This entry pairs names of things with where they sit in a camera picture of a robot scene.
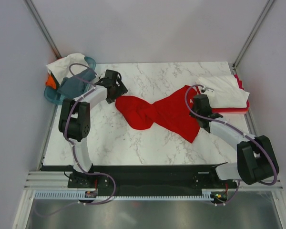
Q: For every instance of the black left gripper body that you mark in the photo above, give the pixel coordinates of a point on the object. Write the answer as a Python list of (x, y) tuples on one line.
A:
[(118, 91)]

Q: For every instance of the right aluminium frame post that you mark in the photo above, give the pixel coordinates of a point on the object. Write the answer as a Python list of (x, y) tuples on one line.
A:
[(256, 27)]

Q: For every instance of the grey blue t shirt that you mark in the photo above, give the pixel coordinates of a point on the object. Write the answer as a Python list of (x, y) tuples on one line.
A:
[(76, 85)]

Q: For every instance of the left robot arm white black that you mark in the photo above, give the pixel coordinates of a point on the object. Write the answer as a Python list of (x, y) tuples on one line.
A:
[(75, 120)]

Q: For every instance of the folded pink t shirt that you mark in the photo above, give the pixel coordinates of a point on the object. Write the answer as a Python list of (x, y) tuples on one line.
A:
[(239, 82)]

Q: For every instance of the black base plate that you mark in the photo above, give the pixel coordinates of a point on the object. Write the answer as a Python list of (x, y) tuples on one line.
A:
[(146, 180)]

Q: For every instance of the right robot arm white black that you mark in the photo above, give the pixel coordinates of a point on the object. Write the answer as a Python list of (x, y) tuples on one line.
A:
[(256, 161)]

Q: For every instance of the folded white t shirt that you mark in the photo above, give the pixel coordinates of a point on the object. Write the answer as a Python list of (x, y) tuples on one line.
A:
[(218, 81)]

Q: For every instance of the crumpled white t shirt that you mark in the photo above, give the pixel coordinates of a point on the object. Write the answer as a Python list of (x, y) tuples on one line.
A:
[(60, 68)]

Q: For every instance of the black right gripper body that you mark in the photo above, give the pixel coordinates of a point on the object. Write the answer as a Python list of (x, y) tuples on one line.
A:
[(192, 115)]

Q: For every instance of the orange t shirt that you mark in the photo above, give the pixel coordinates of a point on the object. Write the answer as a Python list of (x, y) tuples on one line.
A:
[(51, 82)]

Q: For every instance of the folded red t shirt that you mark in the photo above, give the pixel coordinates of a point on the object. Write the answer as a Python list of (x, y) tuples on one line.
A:
[(231, 111)]

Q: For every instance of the teal plastic basket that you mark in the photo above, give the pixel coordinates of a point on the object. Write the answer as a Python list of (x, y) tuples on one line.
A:
[(53, 96)]

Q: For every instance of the white slotted cable duct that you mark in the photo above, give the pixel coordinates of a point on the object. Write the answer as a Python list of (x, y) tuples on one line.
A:
[(93, 195)]

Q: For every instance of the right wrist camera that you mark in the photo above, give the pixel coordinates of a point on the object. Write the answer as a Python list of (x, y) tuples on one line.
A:
[(207, 90)]

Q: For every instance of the aluminium frame post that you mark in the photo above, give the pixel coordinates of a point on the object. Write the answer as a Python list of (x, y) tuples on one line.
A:
[(42, 27), (256, 27)]

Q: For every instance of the left aluminium frame post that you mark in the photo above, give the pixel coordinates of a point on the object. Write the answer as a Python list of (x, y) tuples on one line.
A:
[(42, 27)]

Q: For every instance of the red t shirt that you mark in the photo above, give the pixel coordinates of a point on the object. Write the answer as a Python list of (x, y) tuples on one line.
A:
[(170, 113), (231, 111)]

